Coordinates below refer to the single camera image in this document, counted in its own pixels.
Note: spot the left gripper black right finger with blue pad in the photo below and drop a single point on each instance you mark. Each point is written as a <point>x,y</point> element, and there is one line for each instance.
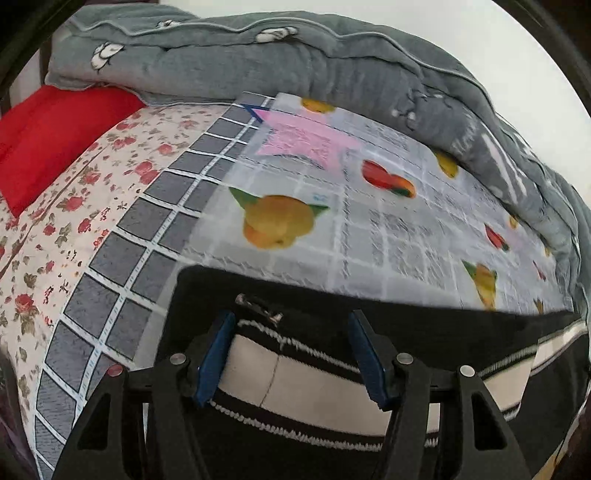
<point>475,441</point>

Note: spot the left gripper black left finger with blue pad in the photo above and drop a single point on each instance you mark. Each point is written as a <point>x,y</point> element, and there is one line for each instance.
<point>142,424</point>

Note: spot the black pants white striped waistband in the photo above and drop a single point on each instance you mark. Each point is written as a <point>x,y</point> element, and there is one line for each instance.
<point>288,400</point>

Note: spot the floral bed sheet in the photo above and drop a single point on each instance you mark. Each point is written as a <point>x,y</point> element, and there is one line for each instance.
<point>60,221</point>

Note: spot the grey checked fruit print cover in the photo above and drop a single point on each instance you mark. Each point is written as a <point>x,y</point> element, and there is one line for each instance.
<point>361,210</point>

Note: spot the red pillow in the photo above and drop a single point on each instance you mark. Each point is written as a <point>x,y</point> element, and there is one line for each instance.
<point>44,134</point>

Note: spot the grey plush blanket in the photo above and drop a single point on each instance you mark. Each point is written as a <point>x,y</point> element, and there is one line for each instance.
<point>167,56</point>

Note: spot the dark wooden headboard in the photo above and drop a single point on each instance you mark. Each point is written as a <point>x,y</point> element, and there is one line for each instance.
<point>30,79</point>

